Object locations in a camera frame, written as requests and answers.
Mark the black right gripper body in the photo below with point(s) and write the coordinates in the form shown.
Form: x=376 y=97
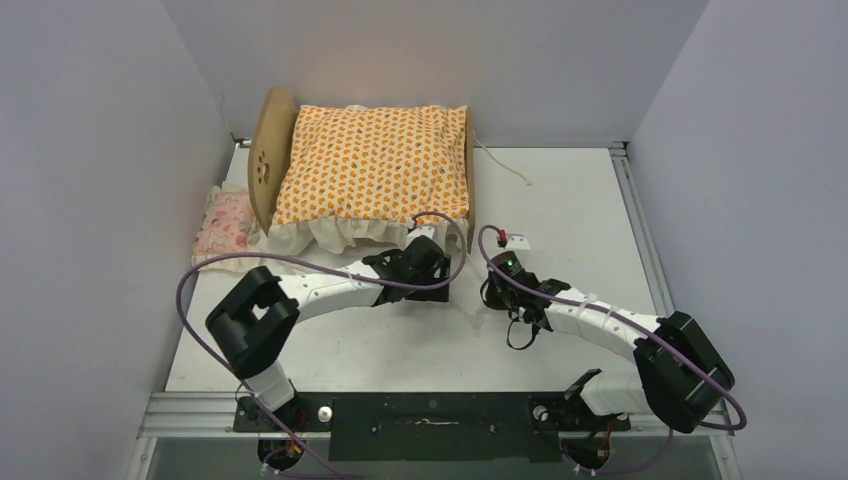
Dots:
x=499 y=298

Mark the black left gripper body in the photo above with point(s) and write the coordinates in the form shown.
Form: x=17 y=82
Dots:
x=428 y=278

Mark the orange patterned bed cushion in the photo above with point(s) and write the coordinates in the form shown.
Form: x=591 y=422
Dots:
x=371 y=172

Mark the wooden pet bed frame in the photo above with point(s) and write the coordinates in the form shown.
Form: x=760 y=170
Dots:
x=272 y=152

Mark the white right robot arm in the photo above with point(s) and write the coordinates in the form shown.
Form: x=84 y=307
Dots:
x=679 y=376

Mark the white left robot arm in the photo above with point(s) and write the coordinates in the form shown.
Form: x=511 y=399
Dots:
x=252 y=323

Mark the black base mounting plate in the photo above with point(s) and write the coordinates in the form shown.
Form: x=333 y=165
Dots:
x=447 y=426

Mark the pink frilled small pillow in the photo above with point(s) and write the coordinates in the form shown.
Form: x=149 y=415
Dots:
x=229 y=225

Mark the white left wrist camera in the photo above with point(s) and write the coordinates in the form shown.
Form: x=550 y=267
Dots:
x=425 y=231

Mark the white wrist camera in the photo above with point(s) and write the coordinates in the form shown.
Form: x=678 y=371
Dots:
x=512 y=241
x=425 y=231

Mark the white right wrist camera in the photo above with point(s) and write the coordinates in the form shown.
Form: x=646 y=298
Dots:
x=512 y=241

